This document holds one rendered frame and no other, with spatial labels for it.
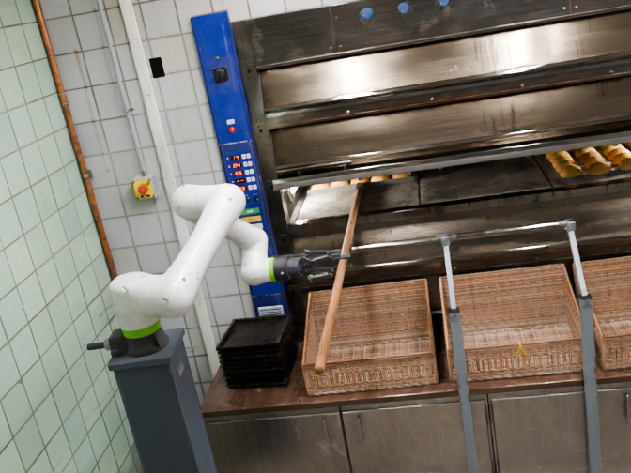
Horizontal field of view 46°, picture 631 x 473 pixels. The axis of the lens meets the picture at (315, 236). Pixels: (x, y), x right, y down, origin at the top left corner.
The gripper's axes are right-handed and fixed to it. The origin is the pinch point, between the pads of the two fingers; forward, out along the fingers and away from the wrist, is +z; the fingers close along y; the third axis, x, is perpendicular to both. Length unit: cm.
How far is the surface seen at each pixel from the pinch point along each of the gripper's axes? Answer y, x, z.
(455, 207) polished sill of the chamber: 3, -56, 46
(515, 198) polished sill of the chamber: 2, -56, 71
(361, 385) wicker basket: 58, -6, -2
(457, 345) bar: 38, 4, 39
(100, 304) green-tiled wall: 22, -36, -121
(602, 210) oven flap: 13, -58, 108
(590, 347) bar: 44, 4, 88
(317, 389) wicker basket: 58, -6, -20
